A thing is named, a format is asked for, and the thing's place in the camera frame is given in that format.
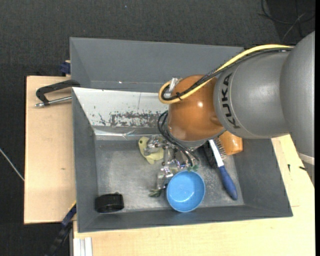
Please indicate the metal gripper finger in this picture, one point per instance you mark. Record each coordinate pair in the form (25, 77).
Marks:
(153, 145)
(165, 173)

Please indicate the pale yellow toy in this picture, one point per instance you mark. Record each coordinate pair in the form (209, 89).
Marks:
(153, 158)

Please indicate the small dark green toy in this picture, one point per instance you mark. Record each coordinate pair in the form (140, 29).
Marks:
(155, 193)

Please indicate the blue bowl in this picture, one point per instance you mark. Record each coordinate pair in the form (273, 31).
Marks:
(185, 191)

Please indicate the grey metal bin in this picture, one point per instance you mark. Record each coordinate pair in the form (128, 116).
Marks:
(120, 175)

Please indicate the blue and white brush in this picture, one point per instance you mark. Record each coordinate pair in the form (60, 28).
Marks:
(228, 180)

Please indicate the orange block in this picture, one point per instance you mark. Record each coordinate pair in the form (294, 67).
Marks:
(233, 145)

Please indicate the black tape roll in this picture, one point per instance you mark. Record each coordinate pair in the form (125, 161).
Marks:
(109, 203)

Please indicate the pale wood board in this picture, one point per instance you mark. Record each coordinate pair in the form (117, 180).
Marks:
(47, 155)

